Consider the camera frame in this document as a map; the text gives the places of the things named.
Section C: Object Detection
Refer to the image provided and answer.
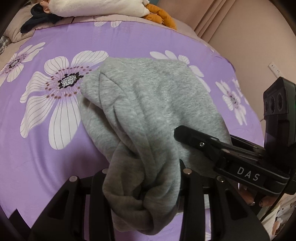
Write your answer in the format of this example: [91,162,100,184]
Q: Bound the grey fleece sweatpants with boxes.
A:
[79,57,231,235]

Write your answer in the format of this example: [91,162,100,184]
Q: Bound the purple floral bed sheet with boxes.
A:
[0,20,265,241]

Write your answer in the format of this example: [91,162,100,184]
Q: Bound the orange plush cloth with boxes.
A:
[143,4,177,30]

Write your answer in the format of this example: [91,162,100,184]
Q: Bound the grey plaid pillow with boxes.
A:
[0,36,11,54]

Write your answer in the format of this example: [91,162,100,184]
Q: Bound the beige pillow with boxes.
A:
[3,4,56,43]

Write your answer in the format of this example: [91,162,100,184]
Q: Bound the dark navy garment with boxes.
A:
[20,3,63,34]

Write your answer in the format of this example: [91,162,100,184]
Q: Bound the white wall socket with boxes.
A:
[268,62,283,78]

